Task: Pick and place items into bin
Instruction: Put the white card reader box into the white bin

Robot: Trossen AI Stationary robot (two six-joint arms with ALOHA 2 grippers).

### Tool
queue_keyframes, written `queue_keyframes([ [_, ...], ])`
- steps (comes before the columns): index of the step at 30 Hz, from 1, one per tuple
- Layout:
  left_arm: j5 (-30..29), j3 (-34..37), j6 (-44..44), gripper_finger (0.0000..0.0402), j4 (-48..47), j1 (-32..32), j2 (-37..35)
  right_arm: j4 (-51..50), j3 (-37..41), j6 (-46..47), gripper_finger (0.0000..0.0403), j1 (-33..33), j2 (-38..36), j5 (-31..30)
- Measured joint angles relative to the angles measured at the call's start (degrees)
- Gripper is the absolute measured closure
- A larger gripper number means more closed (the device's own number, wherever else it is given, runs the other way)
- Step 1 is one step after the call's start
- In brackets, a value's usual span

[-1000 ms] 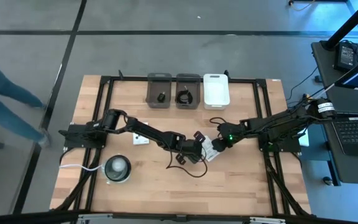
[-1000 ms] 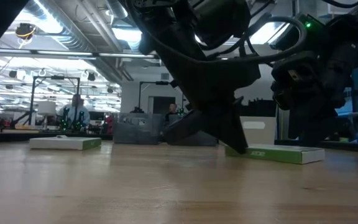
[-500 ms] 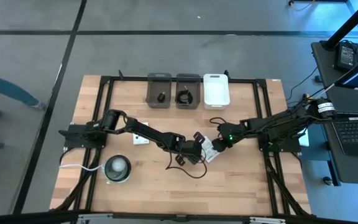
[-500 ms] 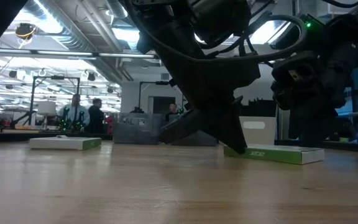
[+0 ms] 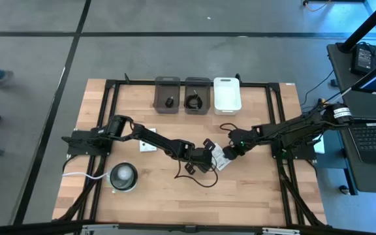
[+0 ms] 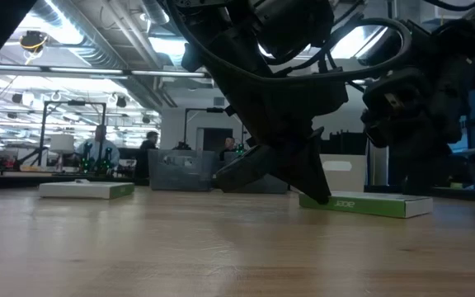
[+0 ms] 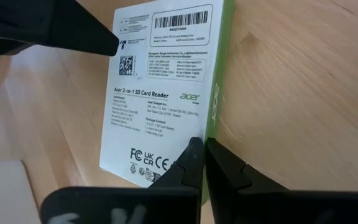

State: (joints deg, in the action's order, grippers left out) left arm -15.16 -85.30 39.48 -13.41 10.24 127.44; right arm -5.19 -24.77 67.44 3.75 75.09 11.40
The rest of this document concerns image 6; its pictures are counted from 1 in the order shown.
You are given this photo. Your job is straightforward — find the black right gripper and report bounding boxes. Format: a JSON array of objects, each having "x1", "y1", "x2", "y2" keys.
[{"x1": 360, "y1": 68, "x2": 475, "y2": 196}]

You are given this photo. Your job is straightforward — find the white lamp shade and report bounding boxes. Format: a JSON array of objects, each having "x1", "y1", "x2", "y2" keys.
[{"x1": 49, "y1": 134, "x2": 76, "y2": 154}]

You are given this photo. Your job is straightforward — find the white green box stylus picture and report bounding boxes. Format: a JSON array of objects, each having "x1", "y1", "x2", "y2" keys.
[{"x1": 38, "y1": 180, "x2": 135, "y2": 200}]

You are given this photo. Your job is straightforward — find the black metal stand frame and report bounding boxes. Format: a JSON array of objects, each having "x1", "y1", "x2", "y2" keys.
[
  {"x1": 183, "y1": 106, "x2": 247, "y2": 149},
  {"x1": 39, "y1": 100, "x2": 107, "y2": 166}
]

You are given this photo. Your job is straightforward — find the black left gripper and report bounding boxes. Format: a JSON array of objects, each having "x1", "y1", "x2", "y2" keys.
[{"x1": 204, "y1": 61, "x2": 350, "y2": 205}]

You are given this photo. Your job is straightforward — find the white plastic bin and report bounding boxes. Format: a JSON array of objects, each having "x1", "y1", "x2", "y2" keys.
[{"x1": 318, "y1": 153, "x2": 369, "y2": 194}]

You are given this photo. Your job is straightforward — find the ceiling camera with yellow cable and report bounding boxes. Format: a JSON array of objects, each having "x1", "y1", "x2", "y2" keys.
[{"x1": 18, "y1": 31, "x2": 49, "y2": 54}]

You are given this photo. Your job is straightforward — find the person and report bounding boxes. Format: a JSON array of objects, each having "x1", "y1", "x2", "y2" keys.
[
  {"x1": 76, "y1": 124, "x2": 121, "y2": 170},
  {"x1": 219, "y1": 136, "x2": 238, "y2": 160},
  {"x1": 134, "y1": 130, "x2": 160, "y2": 185}
]

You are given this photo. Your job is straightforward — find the white green box printed labels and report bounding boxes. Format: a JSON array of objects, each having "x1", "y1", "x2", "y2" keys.
[{"x1": 298, "y1": 191, "x2": 434, "y2": 219}]

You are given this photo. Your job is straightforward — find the black robot with green lights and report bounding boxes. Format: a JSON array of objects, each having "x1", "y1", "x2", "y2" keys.
[{"x1": 79, "y1": 142, "x2": 115, "y2": 173}]

